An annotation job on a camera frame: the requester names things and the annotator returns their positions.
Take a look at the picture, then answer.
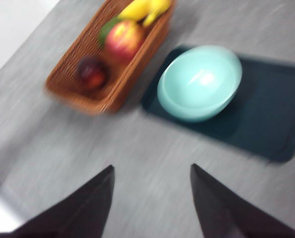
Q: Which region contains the black rectangular tray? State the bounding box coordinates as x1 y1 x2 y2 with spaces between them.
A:
141 44 295 164

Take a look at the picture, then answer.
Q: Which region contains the red yellow apple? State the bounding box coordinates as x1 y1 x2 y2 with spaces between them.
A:
105 20 147 62

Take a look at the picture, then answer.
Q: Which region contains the green avocado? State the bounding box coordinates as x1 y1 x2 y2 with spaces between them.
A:
98 17 123 48

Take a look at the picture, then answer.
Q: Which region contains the dark purple plum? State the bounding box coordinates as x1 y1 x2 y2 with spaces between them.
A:
77 56 107 90

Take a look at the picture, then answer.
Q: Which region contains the teal ribbed bowl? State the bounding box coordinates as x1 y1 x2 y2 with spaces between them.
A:
157 45 243 123

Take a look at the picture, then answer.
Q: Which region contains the brown wicker basket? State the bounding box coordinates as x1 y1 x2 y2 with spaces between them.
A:
46 0 177 117

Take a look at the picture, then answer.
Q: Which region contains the yellow banana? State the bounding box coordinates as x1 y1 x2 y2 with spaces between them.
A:
117 0 172 27

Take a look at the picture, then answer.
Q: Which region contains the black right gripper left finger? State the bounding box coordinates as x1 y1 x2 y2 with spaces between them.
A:
0 165 115 238

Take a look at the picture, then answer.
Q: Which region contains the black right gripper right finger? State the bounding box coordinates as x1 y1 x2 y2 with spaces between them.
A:
190 163 295 238

